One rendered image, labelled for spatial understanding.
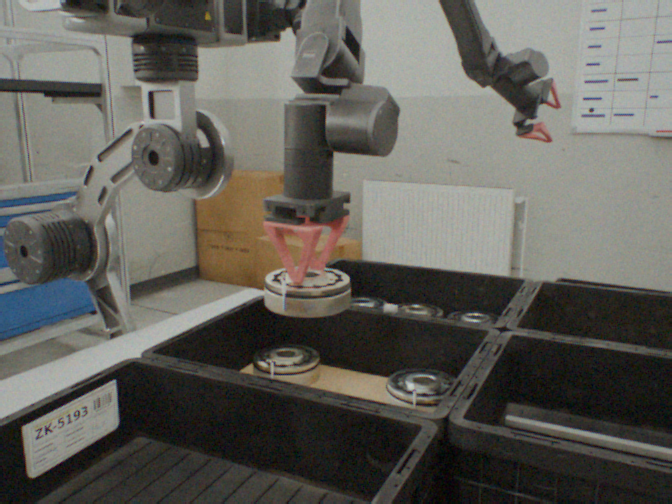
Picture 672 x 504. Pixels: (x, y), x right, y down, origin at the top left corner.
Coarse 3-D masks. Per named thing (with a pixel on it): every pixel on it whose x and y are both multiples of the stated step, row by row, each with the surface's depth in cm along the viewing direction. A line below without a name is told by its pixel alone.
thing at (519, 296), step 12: (372, 264) 126; (384, 264) 125; (396, 264) 124; (480, 276) 117; (492, 276) 116; (504, 276) 116; (528, 288) 108; (516, 300) 101; (396, 312) 95; (408, 312) 95; (504, 312) 95; (480, 324) 90; (492, 324) 89; (504, 324) 90
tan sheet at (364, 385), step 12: (252, 372) 98; (324, 372) 97; (336, 372) 97; (348, 372) 97; (360, 372) 97; (312, 384) 93; (324, 384) 93; (336, 384) 93; (348, 384) 93; (360, 384) 93; (372, 384) 93; (384, 384) 93; (360, 396) 89; (372, 396) 89; (384, 396) 89
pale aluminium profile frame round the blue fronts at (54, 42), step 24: (0, 48) 305; (24, 48) 306; (48, 48) 296; (72, 48) 287; (96, 48) 274; (24, 96) 318; (24, 120) 319; (24, 144) 320; (24, 168) 324; (120, 192) 294; (120, 216) 296; (120, 240) 297; (120, 264) 299; (96, 312) 291; (24, 336) 263; (48, 336) 270; (96, 336) 320
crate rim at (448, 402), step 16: (240, 304) 99; (256, 304) 101; (208, 320) 91; (400, 320) 93; (416, 320) 92; (432, 320) 91; (176, 336) 85; (496, 336) 85; (144, 352) 79; (480, 352) 80; (208, 368) 74; (224, 368) 74; (464, 368) 74; (272, 384) 70; (288, 384) 70; (464, 384) 70; (352, 400) 66; (368, 400) 66; (448, 400) 66; (432, 416) 63; (448, 416) 63
